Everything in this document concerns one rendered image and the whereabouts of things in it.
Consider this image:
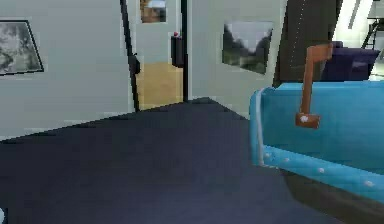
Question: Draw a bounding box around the black cabinet with red object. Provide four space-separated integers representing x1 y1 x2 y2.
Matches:
170 31 185 69

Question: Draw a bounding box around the brown angled lever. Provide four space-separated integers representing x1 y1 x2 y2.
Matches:
294 42 334 130

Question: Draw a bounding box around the dark brown room door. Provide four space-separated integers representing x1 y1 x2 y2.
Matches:
272 0 344 88

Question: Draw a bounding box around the blue box with studs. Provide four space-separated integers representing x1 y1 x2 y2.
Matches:
249 79 384 205

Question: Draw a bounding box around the dark purple sofa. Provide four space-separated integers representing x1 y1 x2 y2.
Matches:
320 40 381 83

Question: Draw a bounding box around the black door handle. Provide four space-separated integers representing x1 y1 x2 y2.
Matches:
129 53 141 76

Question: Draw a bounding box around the landscape wall picture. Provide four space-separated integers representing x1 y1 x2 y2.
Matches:
221 21 274 75

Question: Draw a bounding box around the small brown wall picture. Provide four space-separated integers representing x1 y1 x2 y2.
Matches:
140 0 168 24

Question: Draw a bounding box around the grey framed wall picture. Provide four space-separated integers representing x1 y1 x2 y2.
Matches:
0 19 45 76

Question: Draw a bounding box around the black frame chair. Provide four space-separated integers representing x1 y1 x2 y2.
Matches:
361 18 384 50

